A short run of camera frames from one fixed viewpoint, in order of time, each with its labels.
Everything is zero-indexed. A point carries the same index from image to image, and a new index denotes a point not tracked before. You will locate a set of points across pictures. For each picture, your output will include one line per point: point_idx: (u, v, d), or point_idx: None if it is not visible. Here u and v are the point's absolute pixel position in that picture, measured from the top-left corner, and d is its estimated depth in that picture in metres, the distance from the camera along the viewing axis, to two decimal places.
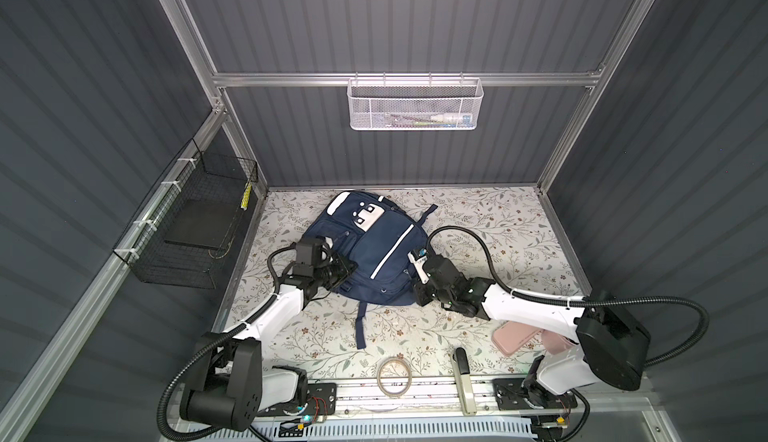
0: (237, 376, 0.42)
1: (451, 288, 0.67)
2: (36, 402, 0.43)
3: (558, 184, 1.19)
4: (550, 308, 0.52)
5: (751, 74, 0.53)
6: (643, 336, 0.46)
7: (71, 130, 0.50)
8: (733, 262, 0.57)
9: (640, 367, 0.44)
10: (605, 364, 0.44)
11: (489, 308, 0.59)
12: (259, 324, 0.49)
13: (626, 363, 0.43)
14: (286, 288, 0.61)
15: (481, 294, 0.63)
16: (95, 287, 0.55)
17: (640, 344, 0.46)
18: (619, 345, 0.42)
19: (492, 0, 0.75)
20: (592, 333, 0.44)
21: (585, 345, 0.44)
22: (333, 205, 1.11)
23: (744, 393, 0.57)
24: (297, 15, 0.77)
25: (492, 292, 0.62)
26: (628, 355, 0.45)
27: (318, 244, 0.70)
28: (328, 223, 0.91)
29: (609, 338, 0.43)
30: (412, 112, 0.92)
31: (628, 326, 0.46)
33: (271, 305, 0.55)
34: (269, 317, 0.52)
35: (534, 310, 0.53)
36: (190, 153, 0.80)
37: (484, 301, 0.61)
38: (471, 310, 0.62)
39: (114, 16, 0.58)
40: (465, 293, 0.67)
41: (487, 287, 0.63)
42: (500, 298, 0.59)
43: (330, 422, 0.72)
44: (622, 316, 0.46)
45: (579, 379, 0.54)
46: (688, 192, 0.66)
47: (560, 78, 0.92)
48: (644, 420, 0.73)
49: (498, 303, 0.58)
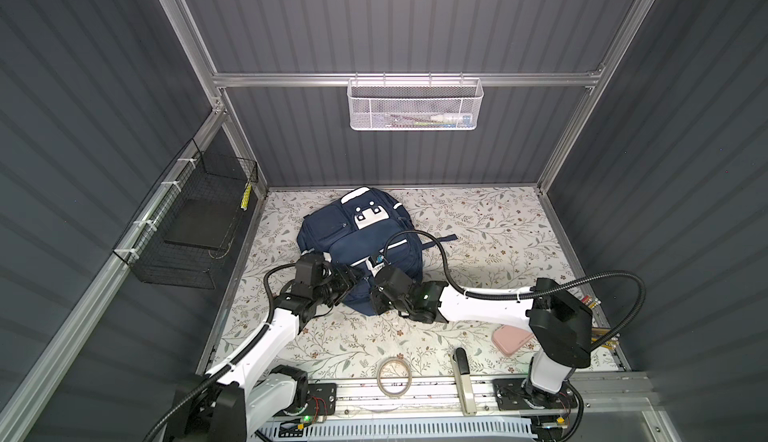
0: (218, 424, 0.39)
1: (405, 296, 0.63)
2: (36, 402, 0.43)
3: (558, 184, 1.19)
4: (502, 303, 0.52)
5: (751, 75, 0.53)
6: (587, 314, 0.49)
7: (71, 130, 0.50)
8: (733, 262, 0.57)
9: (588, 346, 0.46)
10: (557, 349, 0.45)
11: (445, 314, 0.58)
12: (247, 363, 0.47)
13: (575, 345, 0.45)
14: (280, 311, 0.59)
15: (436, 299, 0.61)
16: (95, 287, 0.55)
17: (585, 323, 0.48)
18: (566, 330, 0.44)
19: (492, 0, 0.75)
20: (542, 325, 0.45)
21: (540, 337, 0.45)
22: (350, 195, 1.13)
23: (745, 393, 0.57)
24: (296, 15, 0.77)
25: (446, 295, 0.61)
26: (576, 337, 0.47)
27: (317, 263, 0.66)
28: (335, 210, 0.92)
29: (559, 326, 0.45)
30: (412, 112, 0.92)
31: (571, 307, 0.48)
33: (261, 337, 0.52)
34: (258, 354, 0.49)
35: (486, 310, 0.53)
36: (190, 154, 0.79)
37: (441, 306, 0.59)
38: (429, 317, 0.61)
39: (114, 16, 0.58)
40: (421, 300, 0.66)
41: (441, 291, 0.62)
42: (455, 300, 0.59)
43: (330, 422, 0.72)
44: (565, 299, 0.48)
45: (560, 371, 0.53)
46: (688, 192, 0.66)
47: (560, 78, 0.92)
48: (644, 420, 0.73)
49: (454, 306, 0.58)
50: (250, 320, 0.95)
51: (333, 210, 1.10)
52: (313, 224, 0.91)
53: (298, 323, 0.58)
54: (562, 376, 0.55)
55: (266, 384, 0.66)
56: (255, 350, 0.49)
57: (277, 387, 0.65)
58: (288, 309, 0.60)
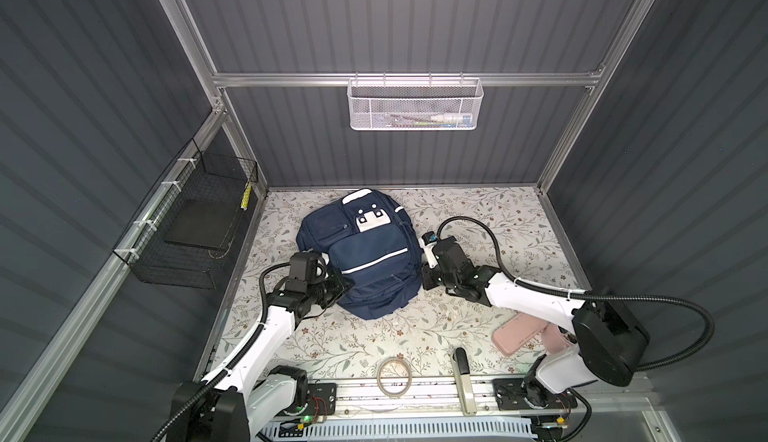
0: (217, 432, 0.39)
1: (456, 269, 0.68)
2: (35, 403, 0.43)
3: (558, 184, 1.19)
4: (550, 298, 0.52)
5: (752, 74, 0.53)
6: (642, 336, 0.46)
7: (70, 129, 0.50)
8: (734, 262, 0.57)
9: (633, 364, 0.44)
10: (597, 357, 0.45)
11: (491, 296, 0.61)
12: (243, 366, 0.46)
13: (619, 359, 0.43)
14: (275, 310, 0.58)
15: (485, 279, 0.65)
16: (96, 286, 0.55)
17: (638, 345, 0.46)
18: (614, 341, 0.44)
19: (492, 0, 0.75)
20: (588, 324, 0.45)
21: (581, 338, 0.45)
22: (351, 197, 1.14)
23: (744, 393, 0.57)
24: (297, 15, 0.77)
25: (495, 279, 0.63)
26: (623, 352, 0.44)
27: (313, 258, 0.66)
28: (337, 210, 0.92)
29: (606, 333, 0.44)
30: (412, 112, 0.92)
31: (627, 324, 0.46)
33: (257, 339, 0.51)
34: (254, 357, 0.48)
35: (534, 301, 0.54)
36: (190, 153, 0.80)
37: (487, 287, 0.62)
38: (473, 295, 0.64)
39: (114, 17, 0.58)
40: (471, 277, 0.69)
41: (492, 275, 0.65)
42: (503, 284, 0.61)
43: (330, 422, 0.72)
44: (622, 315, 0.46)
45: (576, 375, 0.54)
46: (689, 192, 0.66)
47: (560, 78, 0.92)
48: (644, 420, 0.73)
49: (501, 291, 0.59)
50: (250, 320, 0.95)
51: (333, 210, 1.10)
52: (313, 223, 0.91)
53: (293, 319, 0.57)
54: (574, 382, 0.56)
55: (266, 385, 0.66)
56: (251, 352, 0.48)
57: (278, 387, 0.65)
58: (283, 306, 0.59)
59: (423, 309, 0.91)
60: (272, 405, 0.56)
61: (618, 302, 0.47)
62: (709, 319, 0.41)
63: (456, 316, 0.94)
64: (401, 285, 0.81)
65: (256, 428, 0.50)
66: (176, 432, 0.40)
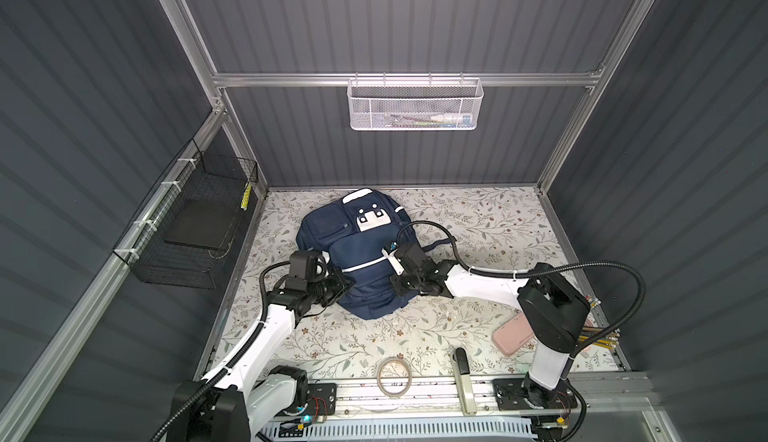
0: (218, 431, 0.39)
1: (418, 269, 0.72)
2: (35, 403, 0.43)
3: (558, 184, 1.19)
4: (500, 281, 0.56)
5: (753, 74, 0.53)
6: (582, 304, 0.51)
7: (71, 129, 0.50)
8: (734, 262, 0.57)
9: (574, 331, 0.48)
10: (545, 329, 0.48)
11: (451, 286, 0.64)
12: (243, 366, 0.46)
13: (562, 328, 0.47)
14: (275, 308, 0.57)
15: (444, 273, 0.68)
16: (96, 286, 0.55)
17: (579, 312, 0.50)
18: (556, 313, 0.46)
19: (492, 0, 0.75)
20: (531, 300, 0.48)
21: (528, 312, 0.48)
22: (350, 197, 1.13)
23: (744, 393, 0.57)
24: (297, 15, 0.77)
25: (454, 270, 0.67)
26: (565, 321, 0.48)
27: (313, 256, 0.66)
28: (337, 210, 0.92)
29: (548, 305, 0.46)
30: (412, 112, 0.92)
31: (568, 296, 0.50)
33: (257, 336, 0.51)
34: (254, 356, 0.48)
35: (486, 286, 0.57)
36: (190, 153, 0.80)
37: (446, 279, 0.66)
38: (436, 290, 0.67)
39: (114, 17, 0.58)
40: (432, 273, 0.72)
41: (451, 267, 0.68)
42: (461, 274, 0.64)
43: (330, 422, 0.72)
44: (562, 287, 0.50)
45: (556, 361, 0.55)
46: (689, 192, 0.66)
47: (561, 77, 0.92)
48: (644, 421, 0.73)
49: (459, 280, 0.63)
50: (250, 320, 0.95)
51: (333, 209, 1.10)
52: (314, 222, 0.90)
53: (293, 318, 0.57)
54: (559, 372, 0.57)
55: (266, 384, 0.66)
56: (252, 350, 0.48)
57: (278, 386, 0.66)
58: (282, 305, 0.58)
59: (423, 309, 0.91)
60: (272, 404, 0.55)
61: (559, 275, 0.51)
62: (639, 276, 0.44)
63: (455, 316, 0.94)
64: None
65: (256, 427, 0.50)
66: (177, 431, 0.39)
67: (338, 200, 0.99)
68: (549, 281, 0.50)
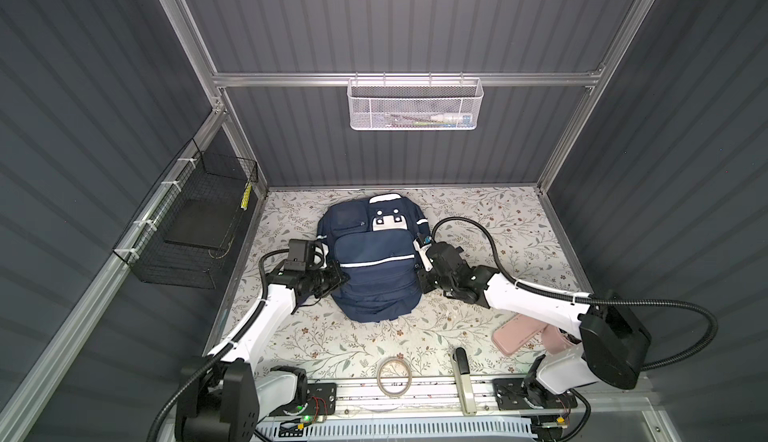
0: (228, 401, 0.40)
1: (452, 271, 0.66)
2: (34, 404, 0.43)
3: (558, 184, 1.19)
4: (554, 302, 0.51)
5: (752, 75, 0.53)
6: (644, 337, 0.46)
7: (71, 130, 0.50)
8: (733, 262, 0.57)
9: (637, 366, 0.44)
10: (602, 361, 0.44)
11: (490, 296, 0.59)
12: (248, 340, 0.46)
13: (625, 362, 0.43)
14: (275, 287, 0.58)
15: (483, 282, 0.62)
16: (95, 287, 0.55)
17: (640, 344, 0.46)
18: (619, 345, 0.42)
19: (492, 0, 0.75)
20: (595, 330, 0.44)
21: (587, 343, 0.44)
22: (380, 198, 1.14)
23: (744, 392, 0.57)
24: (297, 15, 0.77)
25: (495, 280, 0.61)
26: (628, 355, 0.43)
27: (312, 242, 0.69)
28: (359, 206, 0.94)
29: (613, 337, 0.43)
30: (412, 112, 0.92)
31: (630, 327, 0.45)
33: (260, 314, 0.52)
34: (259, 330, 0.49)
35: (536, 304, 0.52)
36: (190, 153, 0.80)
37: (487, 289, 0.60)
38: (471, 297, 0.62)
39: (114, 16, 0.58)
40: (469, 279, 0.67)
41: (490, 276, 0.63)
42: (504, 286, 0.59)
43: (330, 422, 0.72)
44: (625, 316, 0.45)
45: (577, 377, 0.54)
46: (688, 192, 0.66)
47: (560, 77, 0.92)
48: (644, 420, 0.73)
49: (501, 293, 0.58)
50: None
51: (356, 205, 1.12)
52: (333, 211, 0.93)
53: (294, 297, 0.58)
54: (574, 383, 0.56)
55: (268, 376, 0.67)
56: (255, 327, 0.49)
57: (280, 377, 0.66)
58: (282, 283, 0.59)
59: (423, 309, 0.91)
60: (276, 394, 0.56)
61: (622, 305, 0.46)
62: (713, 322, 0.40)
63: (456, 316, 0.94)
64: (402, 301, 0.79)
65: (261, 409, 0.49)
66: (188, 402, 0.40)
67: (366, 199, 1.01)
68: (609, 309, 0.46)
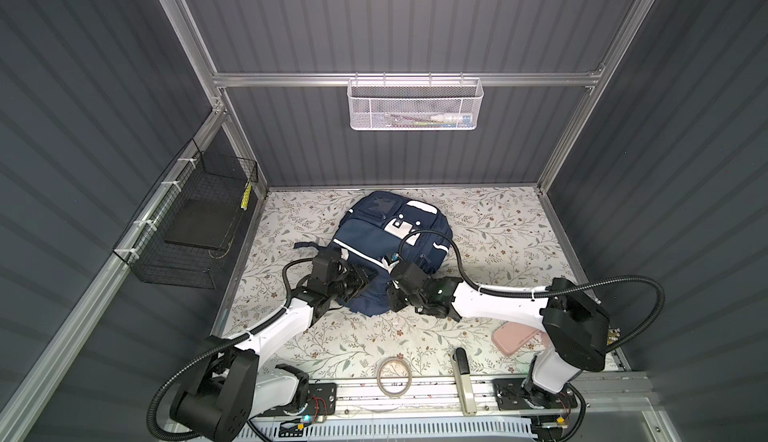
0: (227, 389, 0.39)
1: (419, 291, 0.65)
2: (35, 403, 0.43)
3: (558, 184, 1.19)
4: (516, 301, 0.52)
5: (752, 75, 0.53)
6: (603, 317, 0.48)
7: (71, 130, 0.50)
8: (734, 262, 0.57)
9: (602, 348, 0.46)
10: (570, 349, 0.45)
11: (458, 307, 0.59)
12: (261, 337, 0.49)
13: (590, 347, 0.45)
14: (297, 301, 0.62)
15: (450, 294, 0.62)
16: (96, 286, 0.55)
17: (600, 326, 0.48)
18: (581, 332, 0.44)
19: None
20: (557, 323, 0.45)
21: (551, 334, 0.44)
22: (418, 206, 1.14)
23: (744, 393, 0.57)
24: (297, 16, 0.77)
25: (459, 291, 0.62)
26: (592, 340, 0.46)
27: (334, 260, 0.67)
28: (396, 203, 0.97)
29: (572, 325, 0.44)
30: (412, 112, 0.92)
31: (588, 310, 0.47)
33: (279, 318, 0.55)
34: (273, 332, 0.51)
35: (501, 306, 0.53)
36: (190, 153, 0.80)
37: (454, 301, 0.60)
38: (441, 312, 0.62)
39: (114, 16, 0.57)
40: (435, 294, 0.67)
41: (455, 287, 0.63)
42: (469, 295, 0.59)
43: (330, 422, 0.72)
44: (581, 301, 0.48)
45: (567, 371, 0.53)
46: (689, 191, 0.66)
47: (560, 77, 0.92)
48: (644, 420, 0.73)
49: (468, 301, 0.58)
50: (250, 320, 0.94)
51: (395, 201, 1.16)
52: (381, 196, 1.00)
53: (311, 317, 0.60)
54: (566, 377, 0.55)
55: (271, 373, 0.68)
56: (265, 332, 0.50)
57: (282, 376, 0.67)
58: (304, 301, 0.62)
59: None
60: (271, 394, 0.55)
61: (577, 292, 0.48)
62: (659, 290, 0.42)
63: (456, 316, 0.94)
64: (367, 300, 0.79)
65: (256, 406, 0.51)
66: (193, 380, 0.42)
67: (404, 197, 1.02)
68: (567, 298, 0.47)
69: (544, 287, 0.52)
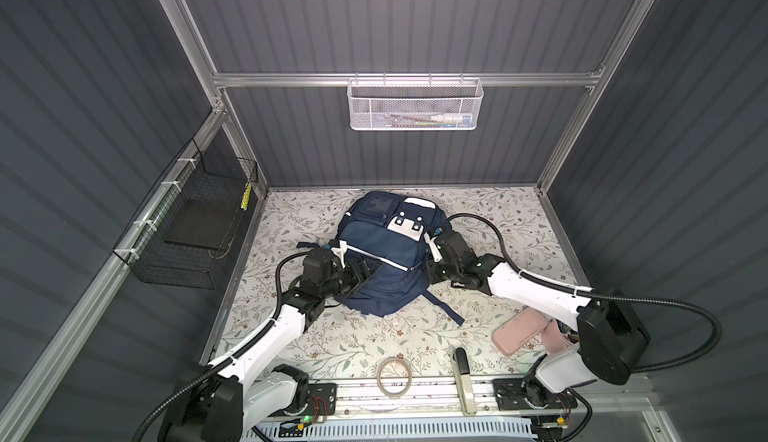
0: (214, 417, 0.40)
1: (458, 260, 0.68)
2: (34, 404, 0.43)
3: (558, 184, 1.19)
4: (555, 292, 0.52)
5: (752, 75, 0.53)
6: (644, 336, 0.46)
7: (71, 131, 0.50)
8: (734, 263, 0.57)
9: (631, 364, 0.44)
10: (597, 354, 0.44)
11: (493, 284, 0.60)
12: (248, 358, 0.47)
13: (618, 357, 0.43)
14: (288, 309, 0.59)
15: (488, 269, 0.63)
16: (95, 287, 0.55)
17: (638, 344, 0.46)
18: (615, 340, 0.44)
19: None
20: (592, 322, 0.44)
21: (583, 334, 0.45)
22: (417, 204, 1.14)
23: (744, 392, 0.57)
24: (297, 16, 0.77)
25: (498, 269, 0.62)
26: (623, 351, 0.44)
27: (325, 261, 0.63)
28: (393, 201, 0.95)
29: (608, 332, 0.44)
30: (412, 112, 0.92)
31: (630, 324, 0.45)
33: (266, 333, 0.52)
34: (260, 351, 0.48)
35: (538, 293, 0.53)
36: (190, 153, 0.80)
37: (490, 276, 0.61)
38: (475, 283, 0.63)
39: (114, 17, 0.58)
40: (473, 265, 0.68)
41: (496, 264, 0.64)
42: (508, 275, 0.60)
43: (330, 422, 0.72)
44: (626, 314, 0.45)
45: (576, 375, 0.55)
46: (689, 192, 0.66)
47: (560, 78, 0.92)
48: (644, 420, 0.73)
49: (504, 280, 0.59)
50: (250, 320, 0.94)
51: (393, 200, 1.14)
52: (373, 198, 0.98)
53: (304, 323, 0.58)
54: (571, 381, 0.57)
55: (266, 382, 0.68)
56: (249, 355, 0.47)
57: (278, 385, 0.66)
58: (295, 307, 0.59)
59: (423, 309, 0.91)
60: (271, 400, 0.56)
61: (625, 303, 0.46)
62: (712, 320, 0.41)
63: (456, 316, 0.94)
64: (378, 302, 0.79)
65: (252, 420, 0.50)
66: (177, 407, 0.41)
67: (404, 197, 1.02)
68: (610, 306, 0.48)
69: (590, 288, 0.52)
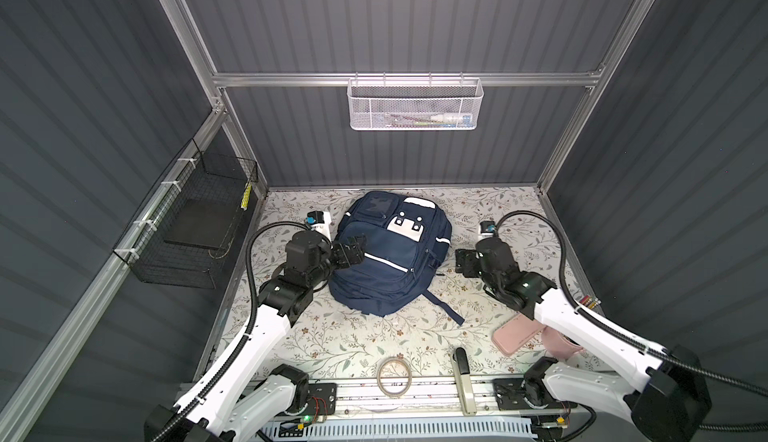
0: None
1: (500, 271, 0.62)
2: (34, 405, 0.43)
3: (558, 184, 1.19)
4: (620, 344, 0.46)
5: (752, 75, 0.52)
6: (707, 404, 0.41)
7: (71, 131, 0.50)
8: (734, 263, 0.57)
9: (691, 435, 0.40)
10: (653, 417, 0.41)
11: (540, 310, 0.55)
12: (219, 391, 0.42)
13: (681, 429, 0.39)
14: (266, 311, 0.51)
15: (537, 294, 0.57)
16: (96, 286, 0.55)
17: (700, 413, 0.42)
18: (679, 414, 0.39)
19: None
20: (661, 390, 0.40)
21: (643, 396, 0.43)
22: (417, 203, 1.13)
23: (744, 392, 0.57)
24: (297, 16, 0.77)
25: (549, 294, 0.56)
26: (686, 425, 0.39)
27: (312, 247, 0.55)
28: (393, 201, 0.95)
29: (674, 405, 0.39)
30: (412, 112, 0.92)
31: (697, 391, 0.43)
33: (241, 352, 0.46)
34: (231, 380, 0.43)
35: (598, 338, 0.48)
36: (190, 153, 0.80)
37: (539, 301, 0.55)
38: (517, 304, 0.57)
39: (114, 17, 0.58)
40: (518, 285, 0.62)
41: (547, 289, 0.57)
42: (561, 307, 0.53)
43: (330, 422, 0.72)
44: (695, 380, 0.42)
45: (592, 397, 0.54)
46: (689, 192, 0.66)
47: (560, 78, 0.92)
48: None
49: (556, 313, 0.53)
50: None
51: (392, 200, 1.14)
52: (372, 198, 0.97)
53: (287, 323, 0.51)
54: (583, 400, 0.57)
55: (262, 391, 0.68)
56: (228, 375, 0.43)
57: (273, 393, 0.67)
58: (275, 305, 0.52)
59: (423, 309, 0.91)
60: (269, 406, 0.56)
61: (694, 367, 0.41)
62: None
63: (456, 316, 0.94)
64: (378, 301, 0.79)
65: (252, 428, 0.51)
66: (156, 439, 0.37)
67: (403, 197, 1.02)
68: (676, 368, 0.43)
69: (666, 348, 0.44)
